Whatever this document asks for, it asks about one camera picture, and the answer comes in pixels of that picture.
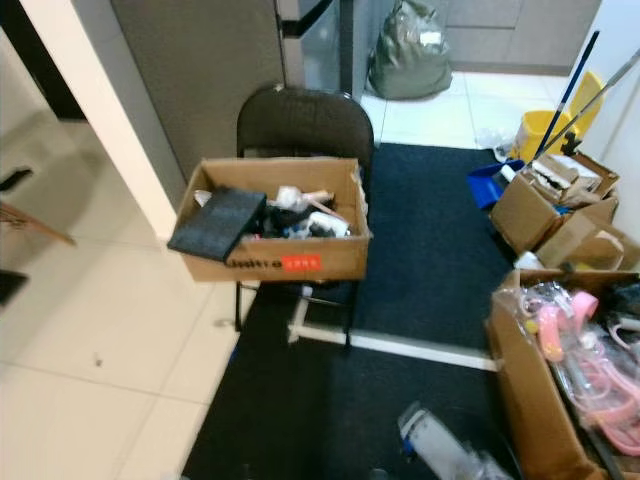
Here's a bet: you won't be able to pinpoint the clear plastic bottle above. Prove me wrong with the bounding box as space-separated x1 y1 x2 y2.
397 400 516 480

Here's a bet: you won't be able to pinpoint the grey-green rubbish bag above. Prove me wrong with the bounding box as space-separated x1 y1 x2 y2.
367 0 453 101

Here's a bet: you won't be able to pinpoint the large cardboard rubbish box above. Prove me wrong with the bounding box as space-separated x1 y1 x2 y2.
488 268 640 480

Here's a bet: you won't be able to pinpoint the brown wooden furniture leg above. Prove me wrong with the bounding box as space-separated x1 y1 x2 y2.
0 200 76 248

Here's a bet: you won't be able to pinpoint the black flat ribbed pad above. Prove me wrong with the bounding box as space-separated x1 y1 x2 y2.
166 187 269 264

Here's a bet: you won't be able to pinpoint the grey refrigerator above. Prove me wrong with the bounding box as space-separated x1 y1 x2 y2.
110 0 351 186

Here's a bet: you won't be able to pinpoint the black tangled bundle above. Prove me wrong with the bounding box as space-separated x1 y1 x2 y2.
250 205 311 241

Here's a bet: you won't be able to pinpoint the small white cylinder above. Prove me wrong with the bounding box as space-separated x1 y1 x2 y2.
275 186 306 209

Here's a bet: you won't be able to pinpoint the white plastic item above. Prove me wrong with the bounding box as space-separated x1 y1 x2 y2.
300 212 351 239

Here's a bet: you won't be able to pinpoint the black folding chair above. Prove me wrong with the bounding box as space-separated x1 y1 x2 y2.
235 85 376 351

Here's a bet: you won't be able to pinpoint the cardboard box with red label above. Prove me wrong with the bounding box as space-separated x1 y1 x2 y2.
175 157 373 284

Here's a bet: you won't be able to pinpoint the dark blue carpet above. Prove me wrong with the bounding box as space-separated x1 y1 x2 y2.
180 142 640 480

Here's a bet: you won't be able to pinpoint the white floor strip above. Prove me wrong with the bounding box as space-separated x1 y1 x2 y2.
290 322 501 373

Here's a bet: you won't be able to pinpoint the blue plastic tray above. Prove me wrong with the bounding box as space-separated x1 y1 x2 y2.
467 160 526 211

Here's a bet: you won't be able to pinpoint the clear plastic bag on floor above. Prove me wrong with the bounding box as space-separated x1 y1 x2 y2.
475 125 521 156

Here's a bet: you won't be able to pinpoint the open cardboard box with clutter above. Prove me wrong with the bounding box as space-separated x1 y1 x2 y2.
490 152 621 256

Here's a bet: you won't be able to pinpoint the yellow mop bucket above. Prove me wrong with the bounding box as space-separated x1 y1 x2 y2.
520 70 606 166

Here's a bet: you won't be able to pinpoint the grey kitchen cabinets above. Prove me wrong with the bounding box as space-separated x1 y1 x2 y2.
360 0 611 73

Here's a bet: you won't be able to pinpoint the pink plastic toy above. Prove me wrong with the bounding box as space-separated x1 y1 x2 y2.
535 290 601 363

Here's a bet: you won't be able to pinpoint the small empty cardboard box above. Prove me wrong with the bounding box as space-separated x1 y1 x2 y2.
535 197 640 273

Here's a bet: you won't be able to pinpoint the pink plastic hangers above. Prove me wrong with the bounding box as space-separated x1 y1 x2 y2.
570 340 640 433

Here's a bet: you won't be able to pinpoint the blue mop handle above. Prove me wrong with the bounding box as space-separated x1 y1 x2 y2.
533 30 601 163

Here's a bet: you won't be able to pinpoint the silver mop handle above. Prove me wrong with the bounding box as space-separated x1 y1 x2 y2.
520 45 640 171

